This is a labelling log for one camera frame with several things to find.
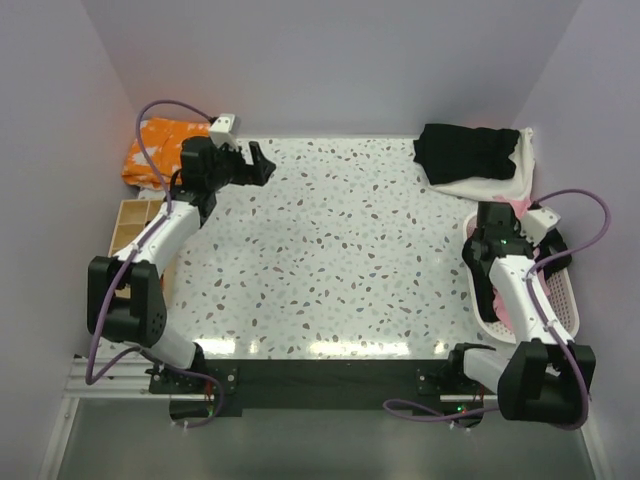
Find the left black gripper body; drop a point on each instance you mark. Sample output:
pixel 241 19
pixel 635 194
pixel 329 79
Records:
pixel 225 160

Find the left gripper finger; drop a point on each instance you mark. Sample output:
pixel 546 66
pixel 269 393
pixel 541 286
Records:
pixel 248 175
pixel 263 168

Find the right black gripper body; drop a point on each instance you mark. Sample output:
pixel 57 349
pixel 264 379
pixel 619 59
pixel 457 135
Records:
pixel 544 253

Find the pink t-shirt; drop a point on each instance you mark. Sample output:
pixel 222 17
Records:
pixel 519 206

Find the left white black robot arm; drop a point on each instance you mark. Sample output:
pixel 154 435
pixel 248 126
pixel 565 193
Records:
pixel 125 296

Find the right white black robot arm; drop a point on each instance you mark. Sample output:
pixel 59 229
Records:
pixel 547 378

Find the white plastic laundry basket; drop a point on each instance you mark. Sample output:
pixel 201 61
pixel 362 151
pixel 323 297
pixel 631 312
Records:
pixel 554 277

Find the black t-shirt in basket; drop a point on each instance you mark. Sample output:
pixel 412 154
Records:
pixel 479 260

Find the wooden compartment tray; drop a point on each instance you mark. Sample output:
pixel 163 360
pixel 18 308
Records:
pixel 133 217

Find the black folded t-shirt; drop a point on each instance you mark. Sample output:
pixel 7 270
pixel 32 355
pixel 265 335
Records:
pixel 450 153

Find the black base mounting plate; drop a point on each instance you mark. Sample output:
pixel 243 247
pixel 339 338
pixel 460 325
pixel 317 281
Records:
pixel 358 384

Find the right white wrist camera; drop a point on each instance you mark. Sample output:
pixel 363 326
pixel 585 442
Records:
pixel 538 222

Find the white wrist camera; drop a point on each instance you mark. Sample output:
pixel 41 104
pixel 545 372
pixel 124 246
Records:
pixel 538 222
pixel 222 131

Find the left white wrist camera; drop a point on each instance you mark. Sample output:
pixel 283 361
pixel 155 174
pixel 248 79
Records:
pixel 222 131

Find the aluminium rail frame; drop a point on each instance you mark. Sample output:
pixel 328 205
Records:
pixel 127 379

